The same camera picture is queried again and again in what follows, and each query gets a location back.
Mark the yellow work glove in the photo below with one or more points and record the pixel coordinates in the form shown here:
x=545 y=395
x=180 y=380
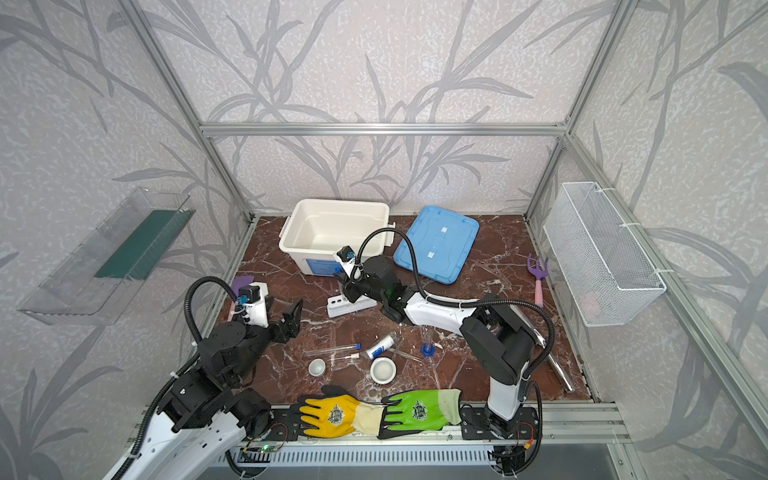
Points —
x=335 y=413

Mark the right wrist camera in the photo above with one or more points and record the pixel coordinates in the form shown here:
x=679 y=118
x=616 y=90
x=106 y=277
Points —
x=345 y=257

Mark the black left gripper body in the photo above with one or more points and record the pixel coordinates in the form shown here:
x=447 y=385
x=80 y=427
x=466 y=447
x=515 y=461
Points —
x=280 y=324

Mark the white test tube rack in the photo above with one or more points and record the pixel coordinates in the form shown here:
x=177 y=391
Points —
x=339 y=305

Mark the purple toy shovel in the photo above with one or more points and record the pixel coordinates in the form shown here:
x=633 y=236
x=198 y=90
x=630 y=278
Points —
x=238 y=283

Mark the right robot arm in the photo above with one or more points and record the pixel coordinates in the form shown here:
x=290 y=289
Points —
x=509 y=338

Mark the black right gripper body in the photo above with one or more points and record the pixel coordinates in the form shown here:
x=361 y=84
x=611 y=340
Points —
x=354 y=288

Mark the white wire mesh basket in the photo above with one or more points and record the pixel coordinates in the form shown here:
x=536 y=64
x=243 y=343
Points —
x=609 y=275

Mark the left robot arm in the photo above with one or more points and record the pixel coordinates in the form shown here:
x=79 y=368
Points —
x=205 y=408

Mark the clear wall shelf green mat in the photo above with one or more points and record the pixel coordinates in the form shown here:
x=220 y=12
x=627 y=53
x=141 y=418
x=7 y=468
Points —
x=96 y=282

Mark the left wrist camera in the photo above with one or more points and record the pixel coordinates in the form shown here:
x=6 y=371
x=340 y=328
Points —
x=252 y=300

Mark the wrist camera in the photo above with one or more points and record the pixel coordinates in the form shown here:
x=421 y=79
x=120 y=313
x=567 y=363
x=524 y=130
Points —
x=252 y=300
x=345 y=257

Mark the blue plastic bin lid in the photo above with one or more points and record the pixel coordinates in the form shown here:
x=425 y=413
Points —
x=442 y=240

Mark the aluminium frame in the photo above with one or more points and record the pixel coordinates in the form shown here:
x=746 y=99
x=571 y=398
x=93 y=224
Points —
x=744 y=393

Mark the white blue label bottle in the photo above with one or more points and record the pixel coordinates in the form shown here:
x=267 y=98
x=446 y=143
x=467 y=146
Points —
x=381 y=346

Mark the large white ceramic dish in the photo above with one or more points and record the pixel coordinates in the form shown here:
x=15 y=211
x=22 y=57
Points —
x=383 y=370

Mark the green work glove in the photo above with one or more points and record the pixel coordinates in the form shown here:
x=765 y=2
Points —
x=416 y=411

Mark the white plastic storage bin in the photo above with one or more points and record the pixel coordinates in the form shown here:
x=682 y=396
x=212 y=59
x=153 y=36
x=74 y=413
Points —
x=318 y=228

